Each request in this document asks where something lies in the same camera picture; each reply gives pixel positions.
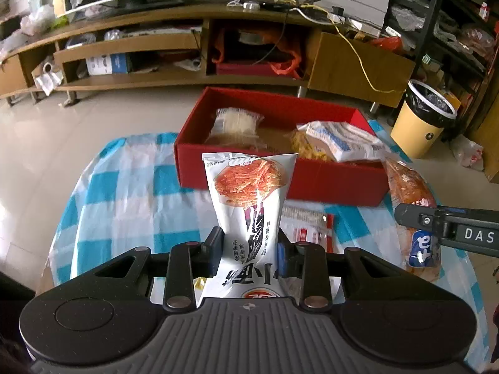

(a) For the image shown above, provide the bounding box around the orange plastic bag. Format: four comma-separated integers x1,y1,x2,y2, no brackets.
210,29,302,79

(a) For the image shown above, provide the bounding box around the white noodle snack bag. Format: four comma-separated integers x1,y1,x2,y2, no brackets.
201,152,298,300

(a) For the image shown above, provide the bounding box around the yellow cable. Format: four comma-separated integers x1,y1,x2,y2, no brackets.
272,0,407,96

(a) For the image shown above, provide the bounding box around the wooden TV stand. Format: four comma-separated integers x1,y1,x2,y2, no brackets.
1,4,414,107

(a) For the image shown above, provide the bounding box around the red cardboard box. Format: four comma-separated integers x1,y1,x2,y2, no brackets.
174,87,388,207

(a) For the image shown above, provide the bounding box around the blue white checkered tablecloth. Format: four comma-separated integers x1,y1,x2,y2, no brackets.
48,132,491,372

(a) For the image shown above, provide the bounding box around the orange bread pack blue label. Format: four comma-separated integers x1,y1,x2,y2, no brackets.
384,155,441,282

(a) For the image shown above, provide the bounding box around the white biscuit pack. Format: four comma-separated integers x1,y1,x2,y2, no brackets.
290,121,389,163

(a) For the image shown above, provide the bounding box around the waffle snack pack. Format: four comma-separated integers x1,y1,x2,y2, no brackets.
205,107,266,150

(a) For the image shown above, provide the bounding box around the yellow trash bin black bag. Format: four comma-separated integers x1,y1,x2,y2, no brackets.
391,79,457,159

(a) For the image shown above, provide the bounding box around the white blue box on shelf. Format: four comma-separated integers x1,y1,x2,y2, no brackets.
85,53,132,76

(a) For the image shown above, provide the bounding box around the white plastic bag on floor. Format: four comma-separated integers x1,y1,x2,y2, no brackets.
450,135,484,171

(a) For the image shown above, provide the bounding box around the red white snack packet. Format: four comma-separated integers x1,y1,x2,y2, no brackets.
280,205,334,253

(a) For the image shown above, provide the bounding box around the black storage shelf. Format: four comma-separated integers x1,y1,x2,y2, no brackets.
385,0,498,141

